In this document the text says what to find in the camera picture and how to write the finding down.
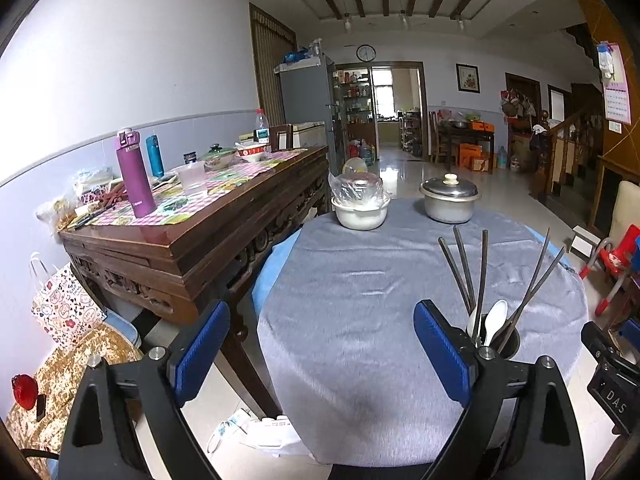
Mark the dark metal utensil holder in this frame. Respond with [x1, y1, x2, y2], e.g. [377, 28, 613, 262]
[478, 314, 521, 360]

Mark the gold patterned cloth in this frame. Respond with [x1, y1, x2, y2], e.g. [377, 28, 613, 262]
[6, 323, 142, 453]

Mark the red plastic child chair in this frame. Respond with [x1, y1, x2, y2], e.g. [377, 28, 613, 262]
[579, 224, 639, 316]

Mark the patterned paper gift bag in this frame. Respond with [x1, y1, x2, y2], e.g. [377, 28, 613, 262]
[29, 252, 106, 350]

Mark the small white step stool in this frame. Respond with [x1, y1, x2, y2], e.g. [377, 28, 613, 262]
[570, 226, 601, 259]

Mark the dark wooden sideboard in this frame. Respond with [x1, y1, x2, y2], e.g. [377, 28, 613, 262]
[61, 148, 330, 417]

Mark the grey table cloth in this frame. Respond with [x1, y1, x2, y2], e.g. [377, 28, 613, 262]
[257, 198, 588, 467]

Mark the blue table cloth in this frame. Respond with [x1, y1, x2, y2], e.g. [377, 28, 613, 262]
[252, 231, 300, 318]

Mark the steel pot with lid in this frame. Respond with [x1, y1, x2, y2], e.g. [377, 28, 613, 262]
[419, 172, 480, 224]

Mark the clear plastic container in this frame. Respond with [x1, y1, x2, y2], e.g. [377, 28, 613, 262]
[175, 160, 207, 196]

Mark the white bowl with plastic bag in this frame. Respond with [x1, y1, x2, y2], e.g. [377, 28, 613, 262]
[329, 172, 390, 231]

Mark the purple thermos bottle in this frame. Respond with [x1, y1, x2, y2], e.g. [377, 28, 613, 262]
[116, 128, 156, 218]

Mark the teal thermos bottle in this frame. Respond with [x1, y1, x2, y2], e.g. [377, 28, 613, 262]
[145, 134, 165, 179]

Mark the red white bowl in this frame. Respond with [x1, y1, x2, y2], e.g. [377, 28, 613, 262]
[235, 141, 270, 162]

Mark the clear water bottle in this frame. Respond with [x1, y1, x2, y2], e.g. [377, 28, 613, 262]
[254, 108, 270, 144]

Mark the white chest freezer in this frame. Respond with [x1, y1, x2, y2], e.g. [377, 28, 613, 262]
[293, 122, 326, 148]

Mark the grey refrigerator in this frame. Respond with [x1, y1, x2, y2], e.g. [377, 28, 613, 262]
[273, 53, 343, 174]

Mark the wall calendar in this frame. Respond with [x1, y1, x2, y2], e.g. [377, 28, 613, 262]
[597, 41, 631, 125]

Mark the framed wall picture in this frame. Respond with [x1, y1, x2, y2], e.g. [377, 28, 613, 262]
[456, 63, 480, 93]

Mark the round wall clock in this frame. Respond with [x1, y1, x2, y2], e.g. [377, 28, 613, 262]
[356, 44, 376, 63]

